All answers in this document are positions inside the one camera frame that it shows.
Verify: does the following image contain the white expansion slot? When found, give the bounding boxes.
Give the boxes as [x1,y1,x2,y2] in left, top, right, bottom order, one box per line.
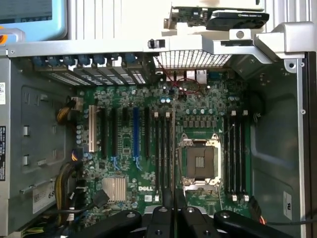
[88,105,99,153]

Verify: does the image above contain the CPU socket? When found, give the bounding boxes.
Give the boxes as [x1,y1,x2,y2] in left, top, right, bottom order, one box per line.
[177,132,223,192]

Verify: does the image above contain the open PC case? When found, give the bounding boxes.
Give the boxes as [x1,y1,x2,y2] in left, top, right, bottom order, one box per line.
[0,21,317,238]

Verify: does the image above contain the metal socket cover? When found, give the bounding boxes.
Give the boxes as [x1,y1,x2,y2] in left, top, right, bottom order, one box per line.
[180,176,222,192]

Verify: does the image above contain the thin red twisted wire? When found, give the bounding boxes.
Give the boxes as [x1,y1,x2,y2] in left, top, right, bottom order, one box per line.
[153,56,202,96]

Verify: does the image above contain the silver chipset heatsink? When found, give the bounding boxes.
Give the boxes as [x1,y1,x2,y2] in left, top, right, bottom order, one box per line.
[101,177,127,202]

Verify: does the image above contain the thin locking lever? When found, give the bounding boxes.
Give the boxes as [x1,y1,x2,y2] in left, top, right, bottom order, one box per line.
[217,183,223,211]
[219,123,236,137]

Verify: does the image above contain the grey power supply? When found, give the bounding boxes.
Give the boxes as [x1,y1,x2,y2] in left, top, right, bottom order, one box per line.
[0,58,75,224]

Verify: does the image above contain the green Dell motherboard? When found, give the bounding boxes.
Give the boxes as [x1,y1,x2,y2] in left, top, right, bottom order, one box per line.
[74,69,252,224]

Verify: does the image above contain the black graphics card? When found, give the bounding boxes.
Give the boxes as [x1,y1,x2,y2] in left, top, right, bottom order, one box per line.
[162,4,270,31]

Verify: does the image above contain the RAM slot white latches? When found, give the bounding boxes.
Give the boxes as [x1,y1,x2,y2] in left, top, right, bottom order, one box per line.
[242,110,250,202]
[229,110,237,202]
[165,111,172,196]
[153,111,160,202]

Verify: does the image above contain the RAM slot black latches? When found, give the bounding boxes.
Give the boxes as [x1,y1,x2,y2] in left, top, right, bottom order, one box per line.
[236,116,243,196]
[223,116,230,196]
[159,116,166,196]

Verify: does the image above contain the blue framed teach pendant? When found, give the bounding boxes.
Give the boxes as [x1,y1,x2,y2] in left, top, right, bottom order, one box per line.
[0,0,69,50]

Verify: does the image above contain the blue expansion slot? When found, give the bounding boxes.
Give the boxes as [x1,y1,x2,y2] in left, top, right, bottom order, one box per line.
[132,106,140,161]

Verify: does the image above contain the black wire with connector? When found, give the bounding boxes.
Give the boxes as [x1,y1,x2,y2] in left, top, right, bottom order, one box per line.
[249,195,317,227]

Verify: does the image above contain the long black expansion slot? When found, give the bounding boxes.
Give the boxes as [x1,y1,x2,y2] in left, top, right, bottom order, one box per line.
[100,107,107,161]
[144,106,151,160]
[111,107,118,156]

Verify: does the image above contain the black plug with cable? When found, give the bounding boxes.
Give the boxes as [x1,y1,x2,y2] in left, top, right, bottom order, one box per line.
[32,189,111,217]

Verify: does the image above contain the yellow black power wires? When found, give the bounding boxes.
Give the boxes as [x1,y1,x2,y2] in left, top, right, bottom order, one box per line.
[54,147,86,224]
[55,97,85,126]

